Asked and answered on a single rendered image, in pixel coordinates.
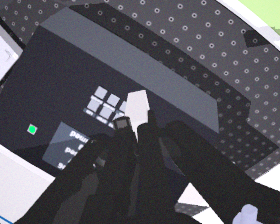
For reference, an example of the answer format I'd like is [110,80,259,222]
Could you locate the white multi-well plate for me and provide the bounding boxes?
[178,183,209,206]

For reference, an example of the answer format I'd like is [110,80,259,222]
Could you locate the grey flat plate nest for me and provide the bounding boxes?
[0,25,23,81]

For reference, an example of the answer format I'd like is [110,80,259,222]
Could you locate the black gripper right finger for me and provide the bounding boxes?
[135,90,280,224]

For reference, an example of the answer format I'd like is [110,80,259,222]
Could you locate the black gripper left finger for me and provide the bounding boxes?
[13,91,140,224]

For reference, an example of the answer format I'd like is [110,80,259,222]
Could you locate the grey lab machine housing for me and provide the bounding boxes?
[0,7,219,224]

